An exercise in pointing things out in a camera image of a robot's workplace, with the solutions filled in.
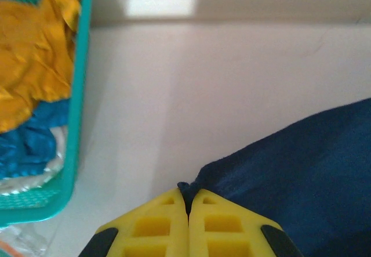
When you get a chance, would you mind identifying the bright blue t-shirt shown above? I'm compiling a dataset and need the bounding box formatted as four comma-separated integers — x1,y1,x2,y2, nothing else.
0,99,70,179

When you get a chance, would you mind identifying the clear plastic packet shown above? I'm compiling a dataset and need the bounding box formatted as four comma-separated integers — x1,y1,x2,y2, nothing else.
0,225,49,257

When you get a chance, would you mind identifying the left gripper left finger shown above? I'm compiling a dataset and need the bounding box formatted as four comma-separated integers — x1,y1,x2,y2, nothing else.
78,187,190,257

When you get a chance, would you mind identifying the yellow t-shirt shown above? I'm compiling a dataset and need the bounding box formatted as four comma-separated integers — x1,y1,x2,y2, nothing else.
0,0,82,133

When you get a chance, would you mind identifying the white table cover cloth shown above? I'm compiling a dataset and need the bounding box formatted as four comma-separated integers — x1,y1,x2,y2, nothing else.
0,19,371,257

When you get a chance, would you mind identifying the teal plastic basket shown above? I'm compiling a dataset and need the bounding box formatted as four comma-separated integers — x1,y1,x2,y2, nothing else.
0,0,93,230

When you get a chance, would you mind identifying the navy t-shirt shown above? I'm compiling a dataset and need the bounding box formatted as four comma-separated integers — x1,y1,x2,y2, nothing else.
177,97,371,257

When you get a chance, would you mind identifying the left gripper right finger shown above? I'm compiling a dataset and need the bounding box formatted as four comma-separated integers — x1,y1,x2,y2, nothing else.
188,187,305,257

